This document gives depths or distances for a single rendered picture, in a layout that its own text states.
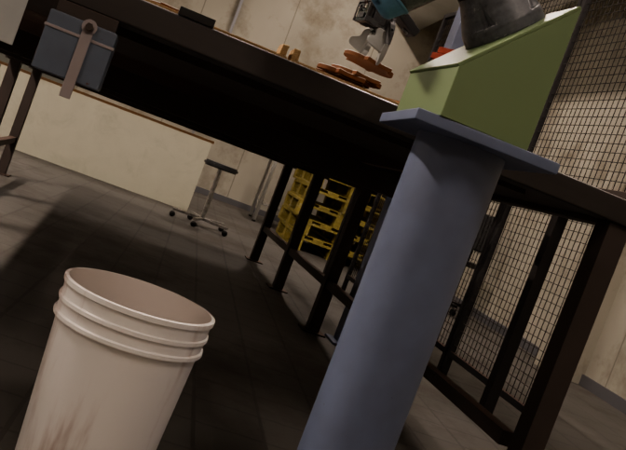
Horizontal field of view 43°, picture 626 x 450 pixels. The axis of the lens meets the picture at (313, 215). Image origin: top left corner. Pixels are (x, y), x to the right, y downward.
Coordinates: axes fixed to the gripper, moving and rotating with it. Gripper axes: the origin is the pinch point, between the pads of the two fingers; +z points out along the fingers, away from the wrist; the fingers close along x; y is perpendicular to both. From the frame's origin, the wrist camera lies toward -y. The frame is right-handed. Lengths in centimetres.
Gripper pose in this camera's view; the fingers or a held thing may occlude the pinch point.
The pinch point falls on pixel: (369, 63)
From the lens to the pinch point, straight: 205.2
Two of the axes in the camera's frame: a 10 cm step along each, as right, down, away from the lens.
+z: -3.5, 9.3, 0.4
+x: 3.9, 1.9, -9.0
